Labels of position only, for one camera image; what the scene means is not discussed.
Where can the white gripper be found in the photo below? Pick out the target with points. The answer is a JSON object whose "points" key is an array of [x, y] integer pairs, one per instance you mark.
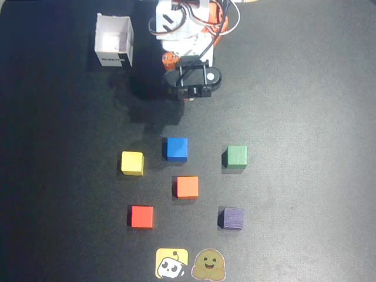
{"points": [[170, 62]]}

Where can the orange wooden cube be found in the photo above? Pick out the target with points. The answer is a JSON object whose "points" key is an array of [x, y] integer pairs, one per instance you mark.
{"points": [[187, 187]]}

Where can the white and orange robot arm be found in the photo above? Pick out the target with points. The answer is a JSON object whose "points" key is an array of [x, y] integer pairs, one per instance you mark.
{"points": [[183, 32]]}

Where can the blue wooden cube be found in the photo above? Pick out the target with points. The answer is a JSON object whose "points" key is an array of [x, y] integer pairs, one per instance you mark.
{"points": [[177, 149]]}

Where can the yellow wooden cube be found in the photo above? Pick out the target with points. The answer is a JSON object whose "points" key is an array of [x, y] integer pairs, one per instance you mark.
{"points": [[132, 163]]}

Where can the green wooden cube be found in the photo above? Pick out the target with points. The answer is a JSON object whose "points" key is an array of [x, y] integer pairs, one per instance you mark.
{"points": [[236, 157]]}

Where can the red wooden cube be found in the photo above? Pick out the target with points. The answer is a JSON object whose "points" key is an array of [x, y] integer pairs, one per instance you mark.
{"points": [[142, 216]]}

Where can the purple wooden cube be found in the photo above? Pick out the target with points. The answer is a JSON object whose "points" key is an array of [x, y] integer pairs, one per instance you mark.
{"points": [[233, 218]]}

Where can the white open cardboard box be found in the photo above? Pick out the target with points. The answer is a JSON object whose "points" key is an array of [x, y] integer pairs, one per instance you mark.
{"points": [[113, 35]]}

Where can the black table mat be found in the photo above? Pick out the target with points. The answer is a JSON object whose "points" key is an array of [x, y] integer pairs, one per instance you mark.
{"points": [[308, 147]]}

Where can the yellow robot face sticker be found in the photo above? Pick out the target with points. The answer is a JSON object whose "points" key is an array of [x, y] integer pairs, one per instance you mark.
{"points": [[171, 263]]}

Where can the smiling hugging face sticker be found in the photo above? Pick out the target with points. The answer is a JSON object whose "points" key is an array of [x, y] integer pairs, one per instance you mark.
{"points": [[208, 264]]}

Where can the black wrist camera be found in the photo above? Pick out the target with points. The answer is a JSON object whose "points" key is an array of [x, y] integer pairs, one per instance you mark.
{"points": [[196, 77]]}

